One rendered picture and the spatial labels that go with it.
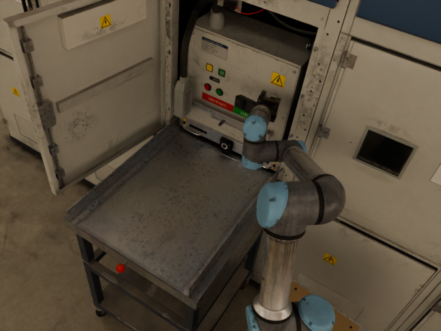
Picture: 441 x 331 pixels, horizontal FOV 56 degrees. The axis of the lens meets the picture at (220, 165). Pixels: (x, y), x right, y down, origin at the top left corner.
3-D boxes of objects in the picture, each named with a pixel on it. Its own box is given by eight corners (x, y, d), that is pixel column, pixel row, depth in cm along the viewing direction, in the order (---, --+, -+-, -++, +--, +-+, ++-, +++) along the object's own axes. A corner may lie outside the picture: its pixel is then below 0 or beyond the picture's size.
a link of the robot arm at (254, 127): (239, 142, 138) (241, 118, 134) (246, 129, 147) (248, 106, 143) (263, 146, 136) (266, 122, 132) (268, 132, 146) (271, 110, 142)
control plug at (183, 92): (182, 119, 185) (184, 87, 172) (173, 115, 186) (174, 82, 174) (192, 111, 190) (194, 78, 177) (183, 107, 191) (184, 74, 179)
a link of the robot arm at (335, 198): (368, 190, 104) (301, 131, 149) (327, 192, 103) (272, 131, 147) (360, 230, 109) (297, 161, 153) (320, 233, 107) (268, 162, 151)
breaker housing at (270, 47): (277, 161, 185) (302, 66, 151) (184, 118, 200) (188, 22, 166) (319, 106, 217) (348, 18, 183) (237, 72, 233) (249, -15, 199)
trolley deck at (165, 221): (196, 310, 145) (197, 302, 141) (65, 226, 165) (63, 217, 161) (279, 192, 189) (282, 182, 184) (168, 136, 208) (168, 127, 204)
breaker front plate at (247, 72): (274, 162, 184) (298, 69, 151) (184, 119, 200) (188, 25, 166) (275, 161, 185) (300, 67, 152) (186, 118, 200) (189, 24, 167)
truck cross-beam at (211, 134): (278, 173, 187) (281, 163, 182) (179, 125, 203) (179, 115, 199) (283, 166, 190) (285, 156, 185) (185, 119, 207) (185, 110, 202)
